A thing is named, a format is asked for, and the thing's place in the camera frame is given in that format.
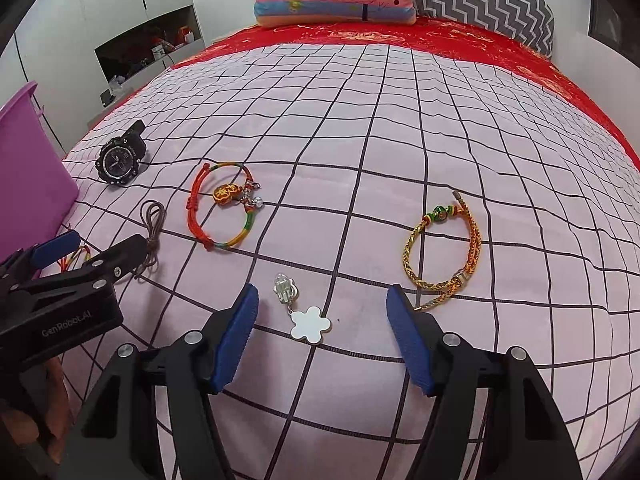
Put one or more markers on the black wristwatch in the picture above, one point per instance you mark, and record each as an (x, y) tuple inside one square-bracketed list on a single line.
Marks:
[(116, 162)]

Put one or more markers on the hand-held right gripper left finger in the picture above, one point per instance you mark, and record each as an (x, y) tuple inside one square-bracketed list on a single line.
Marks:
[(232, 340)]

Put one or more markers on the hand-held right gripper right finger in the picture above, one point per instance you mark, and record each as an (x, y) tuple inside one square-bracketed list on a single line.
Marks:
[(412, 345)]

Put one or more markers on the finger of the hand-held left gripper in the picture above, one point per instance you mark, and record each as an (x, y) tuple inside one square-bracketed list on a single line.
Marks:
[(125, 256), (55, 246)]

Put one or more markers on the person's left hand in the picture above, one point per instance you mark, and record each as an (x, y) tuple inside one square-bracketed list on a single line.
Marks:
[(55, 390)]

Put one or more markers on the grey zigzag pillow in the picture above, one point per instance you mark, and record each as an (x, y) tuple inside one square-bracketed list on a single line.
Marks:
[(485, 0)]

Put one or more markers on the small black device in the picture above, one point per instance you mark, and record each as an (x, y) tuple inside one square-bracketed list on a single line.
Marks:
[(106, 98)]

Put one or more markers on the white flower charm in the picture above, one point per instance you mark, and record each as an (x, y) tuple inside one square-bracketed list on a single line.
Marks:
[(311, 327)]

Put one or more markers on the red patterned bed sheet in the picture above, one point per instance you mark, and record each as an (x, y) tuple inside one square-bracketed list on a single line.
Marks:
[(450, 35)]

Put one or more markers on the purple plastic basin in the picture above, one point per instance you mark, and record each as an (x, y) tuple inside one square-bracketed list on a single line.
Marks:
[(30, 185)]

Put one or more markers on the white wardrobe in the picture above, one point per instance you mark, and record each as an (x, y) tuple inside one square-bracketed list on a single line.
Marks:
[(75, 10)]

